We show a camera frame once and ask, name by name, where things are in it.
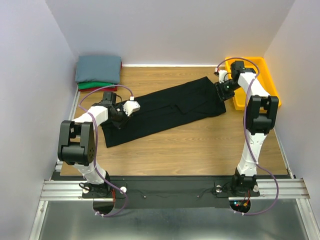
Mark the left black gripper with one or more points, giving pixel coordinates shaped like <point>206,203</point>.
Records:
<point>120,119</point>

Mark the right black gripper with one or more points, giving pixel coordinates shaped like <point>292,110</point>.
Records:
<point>222,90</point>

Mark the black t-shirt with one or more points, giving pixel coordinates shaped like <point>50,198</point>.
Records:
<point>166,109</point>

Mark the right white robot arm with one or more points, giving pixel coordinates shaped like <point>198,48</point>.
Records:
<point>260,111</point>

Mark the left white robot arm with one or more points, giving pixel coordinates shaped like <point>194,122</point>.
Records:
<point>77,145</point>

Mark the folded green t-shirt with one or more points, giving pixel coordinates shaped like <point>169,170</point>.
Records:
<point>92,84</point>

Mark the yellow plastic tray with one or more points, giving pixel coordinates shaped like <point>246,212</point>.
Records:
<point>265,80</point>

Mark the folded grey-blue t-shirt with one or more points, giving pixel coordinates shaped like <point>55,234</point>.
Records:
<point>98,68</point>

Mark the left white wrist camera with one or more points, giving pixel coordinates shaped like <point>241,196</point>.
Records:
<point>131,107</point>

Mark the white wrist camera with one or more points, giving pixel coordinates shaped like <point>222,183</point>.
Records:
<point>222,75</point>
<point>131,107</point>

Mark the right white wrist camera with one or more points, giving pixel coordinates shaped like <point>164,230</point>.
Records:
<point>222,75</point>

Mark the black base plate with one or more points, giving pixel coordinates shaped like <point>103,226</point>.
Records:
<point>174,192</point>

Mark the aluminium mounting rail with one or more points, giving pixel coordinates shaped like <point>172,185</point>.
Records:
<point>71,191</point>

